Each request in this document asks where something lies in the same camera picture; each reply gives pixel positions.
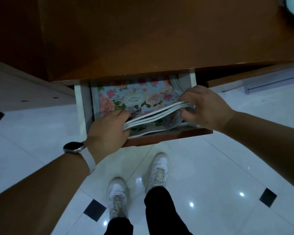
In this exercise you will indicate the person's right hand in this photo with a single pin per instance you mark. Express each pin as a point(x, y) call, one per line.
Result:
point(210, 110)

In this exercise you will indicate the person's left hand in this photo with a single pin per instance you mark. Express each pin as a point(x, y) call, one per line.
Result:
point(105, 134)

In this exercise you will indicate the person's right thumb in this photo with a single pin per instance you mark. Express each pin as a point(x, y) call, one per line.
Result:
point(189, 116)

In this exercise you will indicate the person's left fingers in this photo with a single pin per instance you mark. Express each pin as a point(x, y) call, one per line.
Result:
point(123, 116)

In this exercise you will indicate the floral placemat white lace edge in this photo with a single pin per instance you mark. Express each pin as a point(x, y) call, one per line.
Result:
point(159, 112)
point(159, 127)
point(156, 117)

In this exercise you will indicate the person's left forearm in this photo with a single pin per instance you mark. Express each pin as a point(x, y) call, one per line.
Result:
point(44, 193)

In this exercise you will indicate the person's right forearm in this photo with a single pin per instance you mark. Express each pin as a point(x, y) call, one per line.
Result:
point(264, 141)

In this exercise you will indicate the white curved plastic item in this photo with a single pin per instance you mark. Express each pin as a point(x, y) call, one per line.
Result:
point(177, 83)

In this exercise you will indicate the white drawer with wooden front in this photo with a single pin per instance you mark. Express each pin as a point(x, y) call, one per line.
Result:
point(83, 107)

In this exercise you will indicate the smartwatch with white band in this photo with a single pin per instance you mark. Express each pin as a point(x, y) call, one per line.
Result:
point(74, 147)

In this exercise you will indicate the person's white right shoe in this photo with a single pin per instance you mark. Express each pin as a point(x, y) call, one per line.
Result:
point(156, 172)

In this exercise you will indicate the person's white shoe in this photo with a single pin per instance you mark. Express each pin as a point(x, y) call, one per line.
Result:
point(118, 193)
point(156, 172)

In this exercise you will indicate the person's white left shoe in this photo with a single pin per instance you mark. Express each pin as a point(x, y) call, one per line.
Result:
point(118, 193)

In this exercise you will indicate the brown wooden desk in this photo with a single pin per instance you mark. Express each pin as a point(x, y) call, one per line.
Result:
point(147, 36)

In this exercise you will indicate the person's black trousers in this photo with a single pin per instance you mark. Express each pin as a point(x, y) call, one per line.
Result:
point(161, 212)

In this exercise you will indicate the beige cabinet panel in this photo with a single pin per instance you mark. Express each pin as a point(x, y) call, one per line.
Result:
point(22, 90)

